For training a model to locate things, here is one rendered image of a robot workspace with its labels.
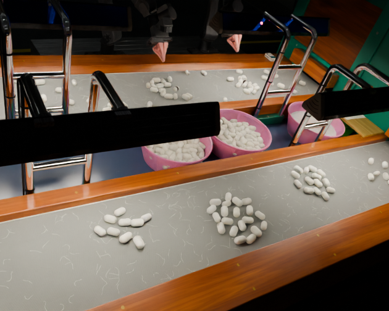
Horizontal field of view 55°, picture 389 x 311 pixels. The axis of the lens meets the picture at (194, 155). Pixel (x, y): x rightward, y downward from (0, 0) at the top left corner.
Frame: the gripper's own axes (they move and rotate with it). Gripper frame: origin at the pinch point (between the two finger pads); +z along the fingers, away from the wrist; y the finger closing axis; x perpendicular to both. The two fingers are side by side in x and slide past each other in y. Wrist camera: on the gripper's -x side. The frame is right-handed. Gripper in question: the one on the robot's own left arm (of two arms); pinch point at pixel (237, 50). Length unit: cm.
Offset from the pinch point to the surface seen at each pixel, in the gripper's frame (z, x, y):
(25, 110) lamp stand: 36, -52, -107
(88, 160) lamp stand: 47, -38, -92
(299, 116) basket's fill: 39.5, -17.1, 12.4
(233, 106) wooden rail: 30.8, -14.0, -21.1
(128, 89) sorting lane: 16, 2, -59
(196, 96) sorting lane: 22.6, -4.0, -31.7
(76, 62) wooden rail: 0, 12, -75
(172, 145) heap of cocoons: 45, -23, -58
